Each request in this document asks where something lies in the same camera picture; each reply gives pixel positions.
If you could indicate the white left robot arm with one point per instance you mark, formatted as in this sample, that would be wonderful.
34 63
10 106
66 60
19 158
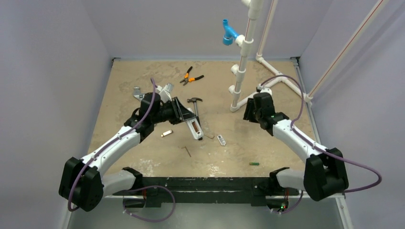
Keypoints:
84 181

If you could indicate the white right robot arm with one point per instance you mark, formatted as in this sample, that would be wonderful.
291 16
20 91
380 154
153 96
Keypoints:
325 172

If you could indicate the orange black pliers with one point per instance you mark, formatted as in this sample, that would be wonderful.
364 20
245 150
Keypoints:
188 79

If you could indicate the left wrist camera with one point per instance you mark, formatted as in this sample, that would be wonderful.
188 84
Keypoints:
165 92

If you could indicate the white remote battery cover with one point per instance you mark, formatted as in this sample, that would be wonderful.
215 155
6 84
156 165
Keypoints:
221 140

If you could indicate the silver white battery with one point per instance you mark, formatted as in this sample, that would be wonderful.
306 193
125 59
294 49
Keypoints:
166 133

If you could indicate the white air conditioner remote control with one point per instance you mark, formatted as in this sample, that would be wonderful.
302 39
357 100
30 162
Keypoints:
194 126

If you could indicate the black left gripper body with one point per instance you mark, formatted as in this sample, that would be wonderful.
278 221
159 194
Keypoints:
167 113

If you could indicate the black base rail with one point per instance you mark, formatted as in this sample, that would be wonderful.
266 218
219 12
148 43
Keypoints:
156 191

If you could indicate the claw hammer black handle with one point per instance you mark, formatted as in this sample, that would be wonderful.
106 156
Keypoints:
194 100

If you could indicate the blue pipe fitting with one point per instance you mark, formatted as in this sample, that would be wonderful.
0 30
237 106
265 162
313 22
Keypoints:
230 35

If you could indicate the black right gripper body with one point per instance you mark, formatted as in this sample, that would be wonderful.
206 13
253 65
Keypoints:
249 109

